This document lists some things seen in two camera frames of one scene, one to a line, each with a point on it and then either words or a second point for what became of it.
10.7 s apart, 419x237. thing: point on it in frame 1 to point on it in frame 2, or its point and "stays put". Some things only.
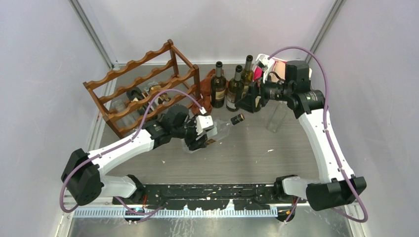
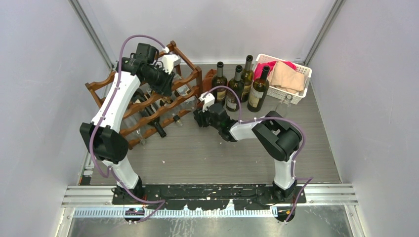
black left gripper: [192, 143] to [165, 87]
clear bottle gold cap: [220, 131] to [190, 102]
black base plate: [209, 197] stays put
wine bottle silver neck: [235, 91] stays put
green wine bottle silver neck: [218, 87] stays put
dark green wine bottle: [247, 76] stays put
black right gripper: [247, 103] to [199, 118]
